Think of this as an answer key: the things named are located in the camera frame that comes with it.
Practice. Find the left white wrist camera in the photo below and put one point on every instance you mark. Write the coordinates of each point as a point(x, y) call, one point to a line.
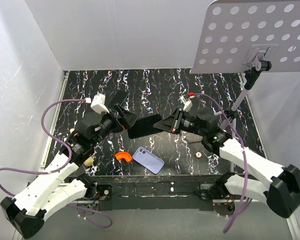
point(97, 103)

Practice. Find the cream wooden pestle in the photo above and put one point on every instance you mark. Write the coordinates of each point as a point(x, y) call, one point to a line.
point(89, 161)

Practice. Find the black smartphone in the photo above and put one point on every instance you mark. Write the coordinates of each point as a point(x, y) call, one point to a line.
point(118, 98)

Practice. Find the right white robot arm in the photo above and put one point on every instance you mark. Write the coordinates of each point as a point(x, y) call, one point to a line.
point(272, 184)

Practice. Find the orange curved pipe piece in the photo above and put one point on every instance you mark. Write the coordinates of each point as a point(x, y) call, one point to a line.
point(122, 155)

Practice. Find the perforated music stand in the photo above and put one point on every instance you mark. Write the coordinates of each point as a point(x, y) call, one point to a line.
point(260, 41)

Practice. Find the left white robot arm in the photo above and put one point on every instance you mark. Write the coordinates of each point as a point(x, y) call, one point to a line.
point(28, 210)

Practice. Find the small round coin object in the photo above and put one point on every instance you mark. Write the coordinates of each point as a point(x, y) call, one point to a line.
point(198, 155)

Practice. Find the black phone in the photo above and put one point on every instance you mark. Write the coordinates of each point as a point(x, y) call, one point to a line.
point(144, 127)

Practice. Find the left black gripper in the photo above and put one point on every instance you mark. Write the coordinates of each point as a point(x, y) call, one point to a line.
point(126, 118)

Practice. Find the lavender phone case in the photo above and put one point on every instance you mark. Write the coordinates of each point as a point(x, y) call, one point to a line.
point(148, 160)

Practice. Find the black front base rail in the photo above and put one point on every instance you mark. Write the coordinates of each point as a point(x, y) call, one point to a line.
point(151, 192)

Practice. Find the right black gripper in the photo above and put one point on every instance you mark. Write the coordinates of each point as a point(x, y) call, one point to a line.
point(171, 123)

